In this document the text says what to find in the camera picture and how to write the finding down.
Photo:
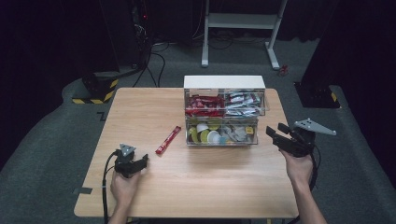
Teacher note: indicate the white metal stand frame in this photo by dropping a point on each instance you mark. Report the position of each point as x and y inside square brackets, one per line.
[239, 21]

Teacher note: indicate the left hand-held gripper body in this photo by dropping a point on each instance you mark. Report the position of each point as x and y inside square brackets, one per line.
[125, 163]

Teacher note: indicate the dark equipment rack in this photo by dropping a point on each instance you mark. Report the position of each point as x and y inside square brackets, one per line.
[138, 31]

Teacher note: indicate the white-topped clear drawer organizer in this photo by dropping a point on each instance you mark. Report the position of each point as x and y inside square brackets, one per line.
[222, 82]

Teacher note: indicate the pile of red stick packets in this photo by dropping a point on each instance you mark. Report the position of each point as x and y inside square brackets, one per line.
[204, 104]

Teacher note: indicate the single red stick sachet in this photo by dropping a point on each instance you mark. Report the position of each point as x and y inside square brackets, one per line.
[168, 140]

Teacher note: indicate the pile of small lidded cups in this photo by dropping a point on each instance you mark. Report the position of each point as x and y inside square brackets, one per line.
[205, 135]

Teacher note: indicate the clear drawer with silver packets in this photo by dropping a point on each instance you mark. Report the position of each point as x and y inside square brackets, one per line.
[261, 105]

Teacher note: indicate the person's left hand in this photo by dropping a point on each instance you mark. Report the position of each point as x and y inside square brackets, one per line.
[123, 189]

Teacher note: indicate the person's right hand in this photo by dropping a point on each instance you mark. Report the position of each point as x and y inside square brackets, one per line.
[299, 169]

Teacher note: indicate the wide clear drawer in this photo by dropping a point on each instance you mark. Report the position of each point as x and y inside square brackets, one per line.
[222, 143]

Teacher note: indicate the pile of silver stick packets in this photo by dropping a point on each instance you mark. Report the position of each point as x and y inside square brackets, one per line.
[243, 102]

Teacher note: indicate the pile of clear sachets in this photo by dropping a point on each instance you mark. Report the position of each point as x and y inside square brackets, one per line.
[235, 133]

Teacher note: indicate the clear drawer with red packets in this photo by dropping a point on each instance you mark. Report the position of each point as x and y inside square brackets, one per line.
[188, 109]

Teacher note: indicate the black yellow striped stand base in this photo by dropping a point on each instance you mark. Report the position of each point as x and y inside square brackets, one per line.
[99, 90]

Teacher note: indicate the grey tape piece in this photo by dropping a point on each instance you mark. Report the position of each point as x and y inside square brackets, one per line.
[82, 190]

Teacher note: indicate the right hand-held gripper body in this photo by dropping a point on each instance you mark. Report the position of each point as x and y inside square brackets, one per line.
[300, 143]

